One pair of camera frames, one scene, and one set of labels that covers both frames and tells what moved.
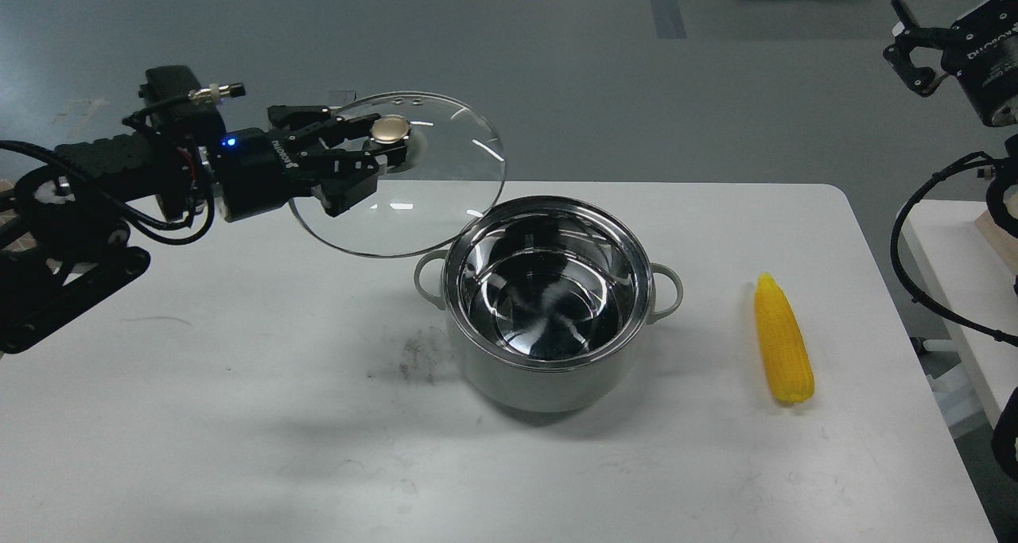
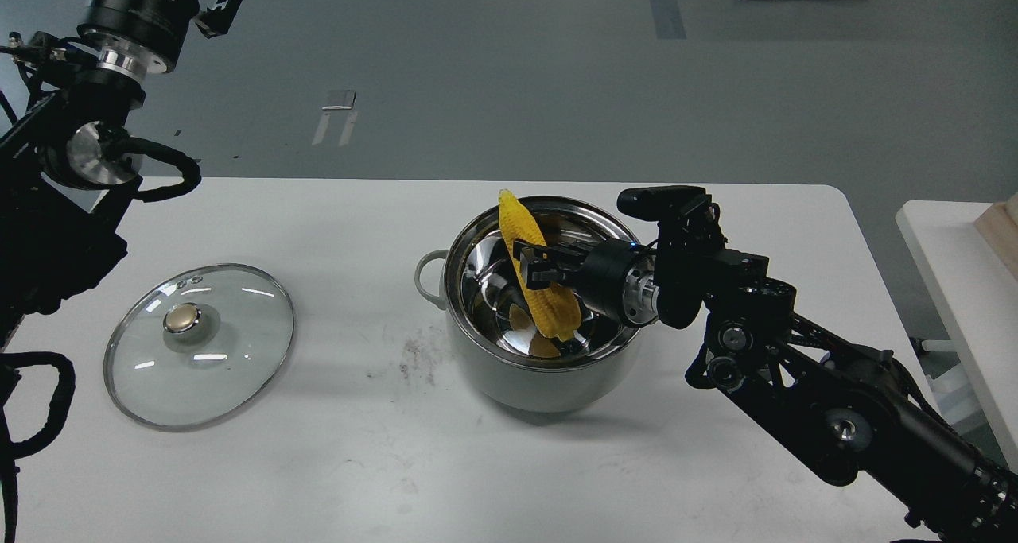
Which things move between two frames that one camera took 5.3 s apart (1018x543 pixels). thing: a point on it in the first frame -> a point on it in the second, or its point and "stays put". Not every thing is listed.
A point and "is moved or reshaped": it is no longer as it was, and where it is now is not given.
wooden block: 1003,240 stays put
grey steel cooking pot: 547,300 stays put
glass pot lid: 455,172 -> 195,344
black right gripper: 981,52 -> 616,277
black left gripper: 262,170 -> 137,19
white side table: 957,265 stays put
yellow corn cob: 783,340 is moved or reshaped
